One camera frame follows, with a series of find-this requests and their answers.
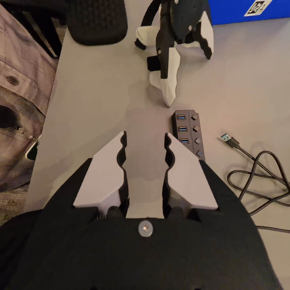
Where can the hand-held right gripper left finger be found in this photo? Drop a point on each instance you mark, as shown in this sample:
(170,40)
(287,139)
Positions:
(102,181)

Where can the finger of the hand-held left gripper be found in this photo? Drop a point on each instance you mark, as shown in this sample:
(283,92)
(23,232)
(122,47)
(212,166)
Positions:
(208,29)
(172,79)

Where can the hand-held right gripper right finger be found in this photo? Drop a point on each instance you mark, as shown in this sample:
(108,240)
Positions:
(192,181)

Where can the black usb hub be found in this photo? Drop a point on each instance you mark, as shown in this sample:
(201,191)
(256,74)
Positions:
(190,136)

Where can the blue plastic bin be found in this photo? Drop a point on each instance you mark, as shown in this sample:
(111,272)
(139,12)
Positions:
(226,11)

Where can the black textured armrest pad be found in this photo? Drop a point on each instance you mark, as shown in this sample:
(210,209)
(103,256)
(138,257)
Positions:
(97,20)

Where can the person's plaid shirt torso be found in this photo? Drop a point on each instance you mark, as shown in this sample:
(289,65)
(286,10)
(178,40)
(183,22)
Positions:
(20,68)

